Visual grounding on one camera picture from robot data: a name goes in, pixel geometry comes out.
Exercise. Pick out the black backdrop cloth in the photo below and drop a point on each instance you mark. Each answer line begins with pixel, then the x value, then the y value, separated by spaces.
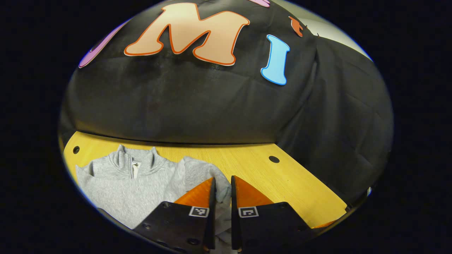
pixel 212 106

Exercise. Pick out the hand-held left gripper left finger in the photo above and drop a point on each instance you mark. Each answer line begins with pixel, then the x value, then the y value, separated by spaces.
pixel 212 229

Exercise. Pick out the grey zip-neck sweatshirt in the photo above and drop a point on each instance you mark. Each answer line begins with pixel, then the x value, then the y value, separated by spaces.
pixel 123 190

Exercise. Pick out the round black table grommet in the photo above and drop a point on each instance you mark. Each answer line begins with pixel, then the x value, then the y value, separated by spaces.
pixel 274 159
pixel 76 150

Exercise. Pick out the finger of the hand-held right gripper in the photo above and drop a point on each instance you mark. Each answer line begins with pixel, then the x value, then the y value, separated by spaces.
pixel 323 224

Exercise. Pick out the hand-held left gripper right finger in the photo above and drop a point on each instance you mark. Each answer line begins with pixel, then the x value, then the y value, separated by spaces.
pixel 235 229

